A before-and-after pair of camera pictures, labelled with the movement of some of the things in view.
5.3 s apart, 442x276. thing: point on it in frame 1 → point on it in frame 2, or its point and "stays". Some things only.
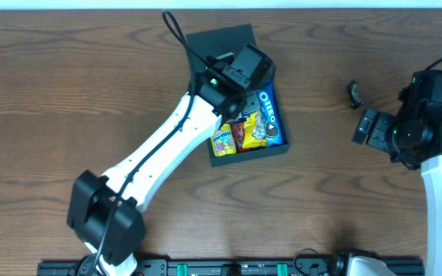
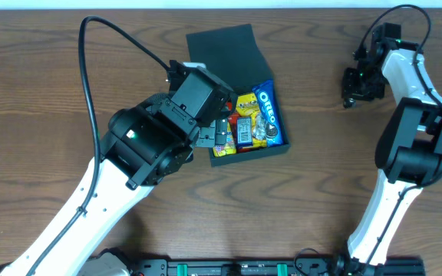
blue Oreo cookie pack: x=269 y=108 stays
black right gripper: x=373 y=128 → x=352 y=85
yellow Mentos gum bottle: x=222 y=141 stays
